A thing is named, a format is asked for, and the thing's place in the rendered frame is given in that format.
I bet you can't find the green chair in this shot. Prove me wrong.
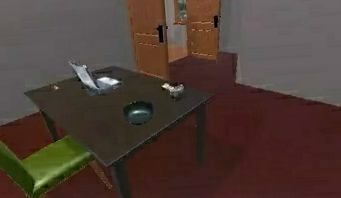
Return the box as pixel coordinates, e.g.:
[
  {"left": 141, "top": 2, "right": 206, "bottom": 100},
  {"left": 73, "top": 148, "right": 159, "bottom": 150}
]
[{"left": 0, "top": 117, "right": 115, "bottom": 198}]

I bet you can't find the window with orange frame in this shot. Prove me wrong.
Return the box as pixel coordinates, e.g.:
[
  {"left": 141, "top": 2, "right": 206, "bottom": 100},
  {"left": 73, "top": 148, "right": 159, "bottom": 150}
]
[{"left": 173, "top": 0, "right": 189, "bottom": 25}]

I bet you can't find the dark brown table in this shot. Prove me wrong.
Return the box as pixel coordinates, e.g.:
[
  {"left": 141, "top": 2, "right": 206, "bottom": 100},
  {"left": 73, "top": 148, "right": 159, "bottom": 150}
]
[{"left": 22, "top": 58, "right": 223, "bottom": 198}]

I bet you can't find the silver laptop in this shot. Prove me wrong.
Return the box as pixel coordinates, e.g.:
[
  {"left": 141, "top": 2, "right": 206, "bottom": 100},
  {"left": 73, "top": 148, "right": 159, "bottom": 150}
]
[{"left": 68, "top": 57, "right": 124, "bottom": 98}]

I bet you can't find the orange wooden door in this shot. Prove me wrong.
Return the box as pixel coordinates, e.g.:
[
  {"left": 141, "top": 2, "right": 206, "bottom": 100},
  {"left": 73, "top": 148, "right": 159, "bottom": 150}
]
[
  {"left": 184, "top": 0, "right": 228, "bottom": 63},
  {"left": 125, "top": 0, "right": 172, "bottom": 83}
]

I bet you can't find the dark green bowl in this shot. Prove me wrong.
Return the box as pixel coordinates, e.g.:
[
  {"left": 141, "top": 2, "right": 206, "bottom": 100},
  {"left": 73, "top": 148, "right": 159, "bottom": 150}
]
[{"left": 122, "top": 99, "right": 155, "bottom": 126}]

